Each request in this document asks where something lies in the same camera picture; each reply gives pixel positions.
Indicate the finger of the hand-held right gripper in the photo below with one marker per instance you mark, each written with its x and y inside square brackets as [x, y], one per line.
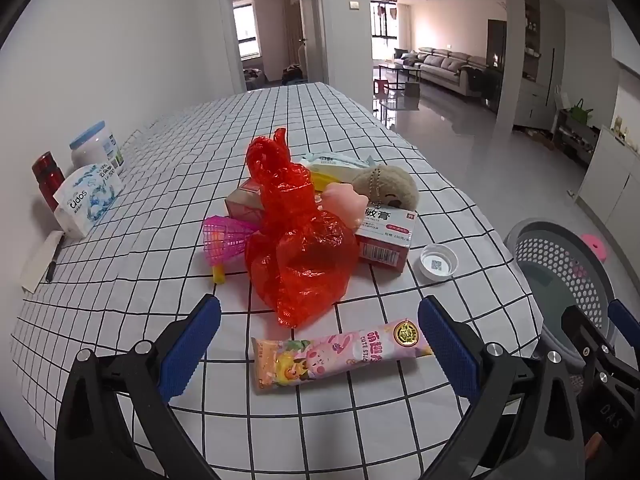
[625, 321]
[577, 327]

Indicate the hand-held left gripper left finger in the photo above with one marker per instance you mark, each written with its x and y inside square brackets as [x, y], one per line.
[190, 345]

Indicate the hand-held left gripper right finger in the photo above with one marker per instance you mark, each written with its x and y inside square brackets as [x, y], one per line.
[450, 347]

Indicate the grey laundry basket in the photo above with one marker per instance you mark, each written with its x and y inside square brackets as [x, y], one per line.
[550, 255]

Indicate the pink plastic shuttlecock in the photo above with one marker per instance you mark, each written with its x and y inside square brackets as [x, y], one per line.
[225, 240]

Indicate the pink snack wrapper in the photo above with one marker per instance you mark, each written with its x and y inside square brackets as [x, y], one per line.
[325, 360]

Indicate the red plastic bag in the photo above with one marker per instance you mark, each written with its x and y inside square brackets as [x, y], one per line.
[300, 260]

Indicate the beige plush toy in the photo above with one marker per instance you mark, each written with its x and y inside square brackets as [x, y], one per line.
[395, 180]

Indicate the yellow plastic piece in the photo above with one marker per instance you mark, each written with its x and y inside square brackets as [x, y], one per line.
[218, 275]

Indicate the white bottle cap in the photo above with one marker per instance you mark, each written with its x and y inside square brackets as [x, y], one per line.
[439, 261]

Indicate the checked white tablecloth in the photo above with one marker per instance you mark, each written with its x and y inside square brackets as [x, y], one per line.
[150, 260]

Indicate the pink and white medicine box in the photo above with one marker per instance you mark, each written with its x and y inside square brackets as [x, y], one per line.
[385, 240]

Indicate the white cabinet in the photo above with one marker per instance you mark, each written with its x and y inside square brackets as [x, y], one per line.
[610, 180]

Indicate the black pen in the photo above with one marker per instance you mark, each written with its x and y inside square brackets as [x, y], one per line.
[54, 260]

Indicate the white paper sheet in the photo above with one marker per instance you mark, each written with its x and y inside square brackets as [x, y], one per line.
[36, 267]

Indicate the pink squishy toy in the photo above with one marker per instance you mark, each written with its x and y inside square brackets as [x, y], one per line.
[342, 205]

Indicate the blue and white tissue pack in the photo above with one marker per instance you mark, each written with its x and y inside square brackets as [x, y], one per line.
[85, 200]

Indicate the low open shelf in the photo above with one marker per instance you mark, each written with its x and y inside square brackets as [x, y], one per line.
[575, 140]

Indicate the yellow packet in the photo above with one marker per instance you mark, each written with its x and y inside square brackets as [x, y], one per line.
[322, 180]

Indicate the green bag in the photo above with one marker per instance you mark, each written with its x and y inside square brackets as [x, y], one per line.
[582, 114]

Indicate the wet wipes packet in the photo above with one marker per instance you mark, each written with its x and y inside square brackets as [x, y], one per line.
[335, 163]

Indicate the white jar with blue lid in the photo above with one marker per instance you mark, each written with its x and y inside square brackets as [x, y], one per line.
[95, 145]

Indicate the red bottle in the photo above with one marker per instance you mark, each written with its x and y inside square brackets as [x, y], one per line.
[47, 175]

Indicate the small red chair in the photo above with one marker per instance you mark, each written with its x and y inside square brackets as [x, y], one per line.
[381, 87]

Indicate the dark coffee table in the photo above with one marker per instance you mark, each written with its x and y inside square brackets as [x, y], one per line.
[397, 72]

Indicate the grey sofa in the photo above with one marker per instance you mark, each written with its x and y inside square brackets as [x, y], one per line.
[445, 65]

